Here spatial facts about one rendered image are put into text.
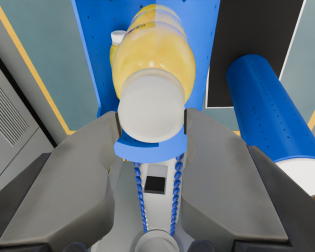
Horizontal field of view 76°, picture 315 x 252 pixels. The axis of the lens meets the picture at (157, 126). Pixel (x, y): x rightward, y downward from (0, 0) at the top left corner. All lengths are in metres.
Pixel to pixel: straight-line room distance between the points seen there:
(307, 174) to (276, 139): 0.16
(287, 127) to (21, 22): 1.90
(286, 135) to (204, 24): 0.67
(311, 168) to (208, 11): 0.71
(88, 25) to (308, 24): 1.50
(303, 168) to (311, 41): 1.12
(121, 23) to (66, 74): 1.49
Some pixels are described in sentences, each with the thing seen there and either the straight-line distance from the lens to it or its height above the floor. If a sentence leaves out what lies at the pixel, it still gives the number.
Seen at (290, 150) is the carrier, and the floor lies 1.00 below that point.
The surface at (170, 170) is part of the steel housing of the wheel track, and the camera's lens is 1.05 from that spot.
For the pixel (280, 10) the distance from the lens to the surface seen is 1.52.
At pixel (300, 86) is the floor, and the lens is 2.01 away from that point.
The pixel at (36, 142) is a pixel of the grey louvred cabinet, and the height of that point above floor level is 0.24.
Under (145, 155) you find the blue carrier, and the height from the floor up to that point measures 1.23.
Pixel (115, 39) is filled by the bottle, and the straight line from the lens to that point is 0.54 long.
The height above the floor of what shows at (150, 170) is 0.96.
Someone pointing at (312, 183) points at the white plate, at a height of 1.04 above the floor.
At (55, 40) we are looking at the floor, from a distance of 1.93.
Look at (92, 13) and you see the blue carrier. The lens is 0.54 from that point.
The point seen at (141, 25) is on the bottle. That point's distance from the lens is 0.17.
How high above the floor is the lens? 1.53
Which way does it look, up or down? 47 degrees down
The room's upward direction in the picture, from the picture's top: 170 degrees counter-clockwise
